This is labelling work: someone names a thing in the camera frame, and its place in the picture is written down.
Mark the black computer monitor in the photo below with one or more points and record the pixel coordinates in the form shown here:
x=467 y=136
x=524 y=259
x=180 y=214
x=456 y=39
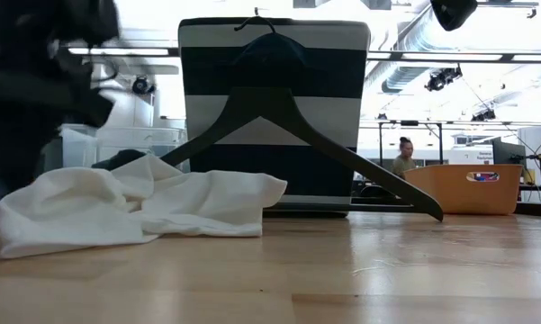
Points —
x=507 y=152

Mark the plain white cloth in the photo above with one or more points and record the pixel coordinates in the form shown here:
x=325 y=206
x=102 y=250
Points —
x=171 y=202

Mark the blue white striped fabric bin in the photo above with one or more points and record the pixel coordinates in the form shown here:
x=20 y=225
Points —
x=324 y=72

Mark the person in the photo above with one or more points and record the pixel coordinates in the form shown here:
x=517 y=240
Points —
x=404 y=162

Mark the black overhead camera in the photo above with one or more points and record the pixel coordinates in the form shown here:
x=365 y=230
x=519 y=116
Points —
x=453 y=13

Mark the black aluminium frame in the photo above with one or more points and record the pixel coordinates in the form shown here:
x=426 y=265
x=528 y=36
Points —
x=387 y=208

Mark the clear plastic container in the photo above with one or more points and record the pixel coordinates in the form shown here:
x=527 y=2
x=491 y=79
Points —
x=135 y=137

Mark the orange plastic basket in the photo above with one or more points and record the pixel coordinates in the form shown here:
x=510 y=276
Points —
x=459 y=193

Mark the black background table frame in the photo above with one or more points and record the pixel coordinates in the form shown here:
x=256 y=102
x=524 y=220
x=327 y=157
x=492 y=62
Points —
x=380 y=139

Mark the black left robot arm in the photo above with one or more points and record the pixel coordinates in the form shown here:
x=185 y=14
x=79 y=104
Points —
x=27 y=40

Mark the black clothes hanger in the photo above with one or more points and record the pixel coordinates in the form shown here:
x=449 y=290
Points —
x=270 y=105

